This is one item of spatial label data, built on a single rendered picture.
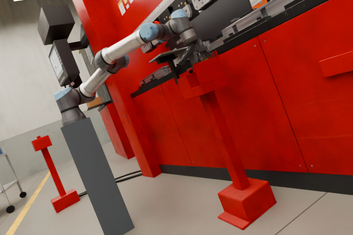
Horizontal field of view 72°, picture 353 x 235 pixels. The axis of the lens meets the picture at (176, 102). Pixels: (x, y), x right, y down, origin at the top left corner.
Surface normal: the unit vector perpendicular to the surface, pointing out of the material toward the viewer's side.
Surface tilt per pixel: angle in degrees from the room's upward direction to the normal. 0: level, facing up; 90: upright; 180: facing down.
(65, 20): 90
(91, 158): 90
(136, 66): 90
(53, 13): 90
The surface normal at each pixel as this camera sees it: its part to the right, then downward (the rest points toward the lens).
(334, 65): -0.76, 0.32
